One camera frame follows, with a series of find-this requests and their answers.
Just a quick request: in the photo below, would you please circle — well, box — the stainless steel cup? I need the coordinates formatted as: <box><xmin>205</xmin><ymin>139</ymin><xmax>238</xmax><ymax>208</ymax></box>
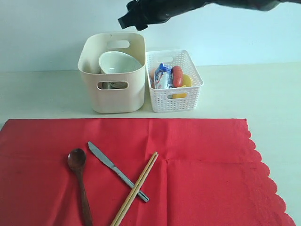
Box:
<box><xmin>98</xmin><ymin>68</ymin><xmax>112</xmax><ymax>89</ymax></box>

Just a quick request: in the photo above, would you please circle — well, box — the white perforated plastic basket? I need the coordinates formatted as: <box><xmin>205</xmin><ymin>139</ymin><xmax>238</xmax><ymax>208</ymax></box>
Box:
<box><xmin>146</xmin><ymin>49</ymin><xmax>203</xmax><ymax>113</ymax></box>

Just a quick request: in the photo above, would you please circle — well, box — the orange fried chicken piece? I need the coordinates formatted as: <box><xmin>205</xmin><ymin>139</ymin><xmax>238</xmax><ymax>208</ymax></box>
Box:
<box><xmin>150</xmin><ymin>68</ymin><xmax>156</xmax><ymax>82</ymax></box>

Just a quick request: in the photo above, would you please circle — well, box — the blue white milk carton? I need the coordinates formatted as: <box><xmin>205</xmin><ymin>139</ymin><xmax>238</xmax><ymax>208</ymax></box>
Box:
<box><xmin>154</xmin><ymin>63</ymin><xmax>174</xmax><ymax>89</ymax></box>

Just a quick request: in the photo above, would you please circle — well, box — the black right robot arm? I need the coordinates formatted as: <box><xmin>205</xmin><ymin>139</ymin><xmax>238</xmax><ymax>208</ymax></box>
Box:
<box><xmin>118</xmin><ymin>0</ymin><xmax>281</xmax><ymax>31</ymax></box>

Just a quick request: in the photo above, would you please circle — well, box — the cream plastic tub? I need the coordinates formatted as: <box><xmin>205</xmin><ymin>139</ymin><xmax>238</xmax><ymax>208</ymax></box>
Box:
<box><xmin>78</xmin><ymin>32</ymin><xmax>146</xmax><ymax>113</ymax></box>

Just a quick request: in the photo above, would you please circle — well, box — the yellow cheese wedge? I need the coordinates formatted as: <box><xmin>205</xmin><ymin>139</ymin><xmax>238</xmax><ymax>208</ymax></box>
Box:
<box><xmin>172</xmin><ymin>85</ymin><xmax>188</xmax><ymax>99</ymax></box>

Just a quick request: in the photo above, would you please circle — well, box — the yellow lemon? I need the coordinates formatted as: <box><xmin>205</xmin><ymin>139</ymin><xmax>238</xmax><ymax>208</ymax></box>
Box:
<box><xmin>182</xmin><ymin>74</ymin><xmax>192</xmax><ymax>87</ymax></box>

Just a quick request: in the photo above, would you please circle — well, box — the red sausage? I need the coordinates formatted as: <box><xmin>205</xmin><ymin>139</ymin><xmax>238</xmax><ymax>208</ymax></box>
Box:
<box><xmin>172</xmin><ymin>65</ymin><xmax>183</xmax><ymax>88</ymax></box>

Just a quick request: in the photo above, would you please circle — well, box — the wooden chopstick upper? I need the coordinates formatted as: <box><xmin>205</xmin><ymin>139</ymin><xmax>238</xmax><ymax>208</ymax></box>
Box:
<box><xmin>110</xmin><ymin>151</ymin><xmax>158</xmax><ymax>226</ymax></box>

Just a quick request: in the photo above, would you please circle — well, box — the pale green ceramic bowl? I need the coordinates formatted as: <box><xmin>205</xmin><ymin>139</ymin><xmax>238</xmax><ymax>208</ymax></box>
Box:
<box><xmin>99</xmin><ymin>51</ymin><xmax>142</xmax><ymax>89</ymax></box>

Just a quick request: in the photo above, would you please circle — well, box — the metal table knife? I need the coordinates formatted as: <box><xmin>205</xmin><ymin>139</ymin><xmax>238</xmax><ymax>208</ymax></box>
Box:
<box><xmin>87</xmin><ymin>141</ymin><xmax>148</xmax><ymax>188</ymax></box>

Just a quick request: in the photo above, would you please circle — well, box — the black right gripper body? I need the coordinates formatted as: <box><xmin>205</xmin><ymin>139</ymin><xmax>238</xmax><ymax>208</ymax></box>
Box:
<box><xmin>127</xmin><ymin>0</ymin><xmax>210</xmax><ymax>24</ymax></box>

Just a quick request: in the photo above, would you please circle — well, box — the red table cloth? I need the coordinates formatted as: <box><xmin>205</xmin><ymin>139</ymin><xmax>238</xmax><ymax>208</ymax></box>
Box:
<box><xmin>0</xmin><ymin>118</ymin><xmax>294</xmax><ymax>226</ymax></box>

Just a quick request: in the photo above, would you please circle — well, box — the dark wooden spoon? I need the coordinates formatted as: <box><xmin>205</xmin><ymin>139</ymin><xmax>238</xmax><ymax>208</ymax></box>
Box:
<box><xmin>67</xmin><ymin>148</ymin><xmax>93</xmax><ymax>226</ymax></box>

